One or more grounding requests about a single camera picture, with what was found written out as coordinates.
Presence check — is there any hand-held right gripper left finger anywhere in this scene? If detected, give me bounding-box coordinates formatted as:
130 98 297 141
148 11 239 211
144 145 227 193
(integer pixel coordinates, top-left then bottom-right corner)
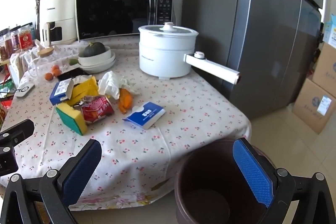
0 139 102 224

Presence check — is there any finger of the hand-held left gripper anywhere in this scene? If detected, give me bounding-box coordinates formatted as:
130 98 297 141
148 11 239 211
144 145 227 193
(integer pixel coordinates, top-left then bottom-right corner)
0 119 35 148

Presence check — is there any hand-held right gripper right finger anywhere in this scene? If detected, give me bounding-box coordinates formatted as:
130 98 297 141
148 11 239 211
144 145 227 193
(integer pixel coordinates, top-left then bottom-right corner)
232 137 336 224

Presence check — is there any brown plastic bin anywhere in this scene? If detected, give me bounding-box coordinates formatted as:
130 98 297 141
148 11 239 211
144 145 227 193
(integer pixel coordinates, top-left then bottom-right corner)
175 139 279 224

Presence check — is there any blue and white milk carton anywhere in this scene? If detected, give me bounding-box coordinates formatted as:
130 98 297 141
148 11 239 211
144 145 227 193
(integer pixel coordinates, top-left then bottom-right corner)
49 78 75 106

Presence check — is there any red snack packet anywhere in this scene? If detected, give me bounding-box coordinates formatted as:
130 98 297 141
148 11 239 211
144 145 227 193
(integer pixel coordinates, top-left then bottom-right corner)
80 95 115 125

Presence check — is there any yellow snack packet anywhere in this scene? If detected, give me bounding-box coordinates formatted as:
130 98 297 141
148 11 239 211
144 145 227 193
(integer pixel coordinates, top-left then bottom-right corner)
66 76 100 106

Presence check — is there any blue and white packet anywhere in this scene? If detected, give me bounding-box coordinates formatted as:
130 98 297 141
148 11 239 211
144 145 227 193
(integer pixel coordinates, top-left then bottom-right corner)
122 101 166 130

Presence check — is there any white remote control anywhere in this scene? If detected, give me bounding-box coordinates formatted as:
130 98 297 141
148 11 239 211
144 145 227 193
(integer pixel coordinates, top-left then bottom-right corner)
13 83 35 97

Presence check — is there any yellow and green sponge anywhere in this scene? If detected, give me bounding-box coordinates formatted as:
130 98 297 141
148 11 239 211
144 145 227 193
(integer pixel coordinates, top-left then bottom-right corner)
56 102 88 136

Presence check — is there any glass jar with cork lid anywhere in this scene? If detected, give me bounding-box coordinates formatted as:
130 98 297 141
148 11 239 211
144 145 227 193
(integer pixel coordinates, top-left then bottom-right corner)
28 47 57 75

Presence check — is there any black flat device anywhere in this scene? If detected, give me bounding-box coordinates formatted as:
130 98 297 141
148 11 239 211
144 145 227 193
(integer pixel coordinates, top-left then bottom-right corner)
56 68 91 82

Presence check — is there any orange plastic wrapper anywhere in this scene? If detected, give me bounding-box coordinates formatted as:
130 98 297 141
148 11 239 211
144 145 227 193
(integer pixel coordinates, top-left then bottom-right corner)
119 88 133 113

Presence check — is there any row of spice jars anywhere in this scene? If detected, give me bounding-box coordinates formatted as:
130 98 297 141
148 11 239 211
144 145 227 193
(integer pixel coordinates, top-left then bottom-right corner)
0 22 36 60

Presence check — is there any large cardboard box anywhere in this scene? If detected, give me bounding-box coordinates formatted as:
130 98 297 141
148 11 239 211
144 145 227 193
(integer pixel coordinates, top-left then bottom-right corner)
292 78 336 134

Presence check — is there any crumpled white tissue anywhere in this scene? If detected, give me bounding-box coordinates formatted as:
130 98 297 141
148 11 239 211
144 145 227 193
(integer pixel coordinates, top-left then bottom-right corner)
119 77 141 96
98 71 123 100

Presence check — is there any stack of white bowls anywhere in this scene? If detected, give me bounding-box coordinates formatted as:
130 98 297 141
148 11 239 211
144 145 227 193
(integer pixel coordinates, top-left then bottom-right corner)
77 46 116 74

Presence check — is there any green squash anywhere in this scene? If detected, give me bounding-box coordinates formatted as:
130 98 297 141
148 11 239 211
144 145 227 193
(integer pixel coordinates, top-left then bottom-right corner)
79 42 107 58

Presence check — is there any cherry print tablecloth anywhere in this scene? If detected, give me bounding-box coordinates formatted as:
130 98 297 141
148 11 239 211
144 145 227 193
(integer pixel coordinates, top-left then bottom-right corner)
0 38 252 211

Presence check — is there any cream air fryer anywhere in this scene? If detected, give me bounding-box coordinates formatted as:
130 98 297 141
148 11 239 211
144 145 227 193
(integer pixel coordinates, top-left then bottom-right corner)
39 0 77 46

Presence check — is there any small cardboard box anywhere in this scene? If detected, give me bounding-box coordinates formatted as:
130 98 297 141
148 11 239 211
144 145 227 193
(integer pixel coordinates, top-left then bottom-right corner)
312 42 336 86

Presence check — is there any grey refrigerator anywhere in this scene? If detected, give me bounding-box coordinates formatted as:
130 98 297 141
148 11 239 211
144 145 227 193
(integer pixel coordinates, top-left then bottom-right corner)
181 0 325 121

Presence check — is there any white electric cooking pot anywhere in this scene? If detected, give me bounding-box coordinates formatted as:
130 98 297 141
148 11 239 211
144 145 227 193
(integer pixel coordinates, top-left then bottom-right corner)
138 22 240 85

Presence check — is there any black microwave oven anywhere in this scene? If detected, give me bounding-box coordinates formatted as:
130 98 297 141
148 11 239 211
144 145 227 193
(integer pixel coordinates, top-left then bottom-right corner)
76 0 174 42

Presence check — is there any blue and white box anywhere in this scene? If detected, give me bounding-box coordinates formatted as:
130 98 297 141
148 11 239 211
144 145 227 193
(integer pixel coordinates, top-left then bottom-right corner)
322 14 336 47

